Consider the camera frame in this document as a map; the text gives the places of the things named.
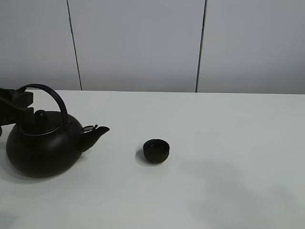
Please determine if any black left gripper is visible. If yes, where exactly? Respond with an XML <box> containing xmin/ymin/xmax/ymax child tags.
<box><xmin>0</xmin><ymin>88</ymin><xmax>34</xmax><ymax>126</ymax></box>

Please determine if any black round teapot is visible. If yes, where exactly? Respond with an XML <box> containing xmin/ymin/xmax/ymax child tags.
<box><xmin>6</xmin><ymin>84</ymin><xmax>110</xmax><ymax>178</ymax></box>

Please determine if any small black teacup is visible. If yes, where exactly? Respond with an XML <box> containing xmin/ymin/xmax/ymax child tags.
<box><xmin>143</xmin><ymin>139</ymin><xmax>170</xmax><ymax>164</ymax></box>

